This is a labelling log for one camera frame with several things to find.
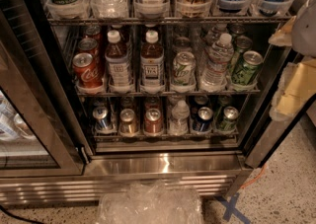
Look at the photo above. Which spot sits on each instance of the wire shelf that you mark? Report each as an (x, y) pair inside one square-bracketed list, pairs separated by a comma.
[(167, 20), (170, 93)]

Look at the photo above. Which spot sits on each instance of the dark blue can bottom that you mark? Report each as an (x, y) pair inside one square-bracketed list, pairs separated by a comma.
[(203, 119)]

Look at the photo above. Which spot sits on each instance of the white green 7up can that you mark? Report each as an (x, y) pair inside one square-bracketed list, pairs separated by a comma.
[(184, 65)]

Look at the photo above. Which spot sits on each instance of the silver can behind 7up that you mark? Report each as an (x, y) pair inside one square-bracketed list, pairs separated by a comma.
[(181, 44)]

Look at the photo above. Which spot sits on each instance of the blue tape cross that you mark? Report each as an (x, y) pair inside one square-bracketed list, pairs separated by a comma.
[(231, 210)]

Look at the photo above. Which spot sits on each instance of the water bottle bottom shelf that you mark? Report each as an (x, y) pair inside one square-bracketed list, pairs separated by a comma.
[(178, 123)]

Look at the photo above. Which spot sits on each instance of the green can bottom shelf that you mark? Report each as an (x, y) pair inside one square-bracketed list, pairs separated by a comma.
[(227, 119)]

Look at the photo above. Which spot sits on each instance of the green soda can front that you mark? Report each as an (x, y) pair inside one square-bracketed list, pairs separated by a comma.
[(247, 68)]

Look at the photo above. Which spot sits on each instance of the left brown tea bottle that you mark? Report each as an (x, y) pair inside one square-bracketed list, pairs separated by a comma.
[(117, 60)]

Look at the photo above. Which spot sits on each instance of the red can bottom shelf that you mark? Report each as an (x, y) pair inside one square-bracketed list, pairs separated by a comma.
[(153, 121)]

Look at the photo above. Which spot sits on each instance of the glass fridge door left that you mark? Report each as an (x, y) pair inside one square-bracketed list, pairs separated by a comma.
[(34, 141)]

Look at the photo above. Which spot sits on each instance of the crumpled clear plastic bag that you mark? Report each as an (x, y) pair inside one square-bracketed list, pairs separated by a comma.
[(152, 204)]

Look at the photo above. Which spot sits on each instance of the blue can bottom left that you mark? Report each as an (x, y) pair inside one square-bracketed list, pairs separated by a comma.
[(102, 117)]

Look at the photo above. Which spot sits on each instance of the red cola can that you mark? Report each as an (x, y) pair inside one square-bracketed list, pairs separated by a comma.
[(87, 70), (89, 45), (94, 32)]

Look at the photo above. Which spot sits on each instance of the top wire shelf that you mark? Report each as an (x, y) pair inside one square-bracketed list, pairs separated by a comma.
[(167, 20)]

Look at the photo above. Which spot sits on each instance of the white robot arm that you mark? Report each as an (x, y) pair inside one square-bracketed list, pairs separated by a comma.
[(304, 30)]

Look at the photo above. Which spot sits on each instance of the gold can bottom shelf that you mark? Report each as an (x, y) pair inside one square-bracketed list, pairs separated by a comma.
[(127, 121)]

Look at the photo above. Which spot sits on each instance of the middle wire shelf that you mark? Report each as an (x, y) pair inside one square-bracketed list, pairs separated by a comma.
[(170, 93)]

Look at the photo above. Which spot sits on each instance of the brown tea bottle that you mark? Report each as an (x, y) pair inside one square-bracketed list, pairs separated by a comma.
[(117, 60), (152, 60)]

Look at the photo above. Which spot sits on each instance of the green can second row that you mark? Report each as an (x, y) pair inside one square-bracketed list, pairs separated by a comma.
[(241, 45)]

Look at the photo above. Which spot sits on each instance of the steel fridge body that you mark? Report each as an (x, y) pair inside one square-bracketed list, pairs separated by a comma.
[(214, 162)]

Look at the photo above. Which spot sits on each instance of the front red cola can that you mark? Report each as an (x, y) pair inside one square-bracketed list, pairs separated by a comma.
[(87, 70)]

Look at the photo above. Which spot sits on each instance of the clear water bottle middle shelf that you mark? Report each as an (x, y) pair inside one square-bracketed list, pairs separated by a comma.
[(218, 56)]

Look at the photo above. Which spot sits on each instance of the green can back row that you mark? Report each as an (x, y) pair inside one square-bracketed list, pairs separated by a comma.
[(236, 30)]

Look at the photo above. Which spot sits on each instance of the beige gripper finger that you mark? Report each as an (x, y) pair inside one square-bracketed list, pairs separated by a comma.
[(297, 84), (282, 37)]

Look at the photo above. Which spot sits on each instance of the right brown tea bottle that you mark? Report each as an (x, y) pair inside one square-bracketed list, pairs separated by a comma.
[(152, 60)]

